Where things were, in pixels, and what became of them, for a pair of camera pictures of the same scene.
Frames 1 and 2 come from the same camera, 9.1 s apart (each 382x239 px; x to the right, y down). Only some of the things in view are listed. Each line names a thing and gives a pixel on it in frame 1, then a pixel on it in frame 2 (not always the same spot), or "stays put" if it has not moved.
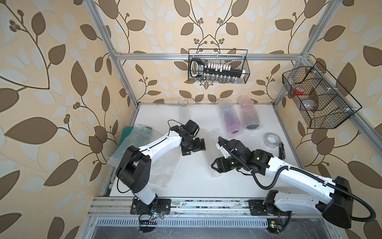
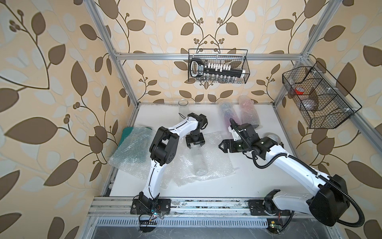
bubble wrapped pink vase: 249,116 stays put
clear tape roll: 271,140 stays put
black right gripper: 221,162 → 231,148
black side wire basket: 322,101 stays put
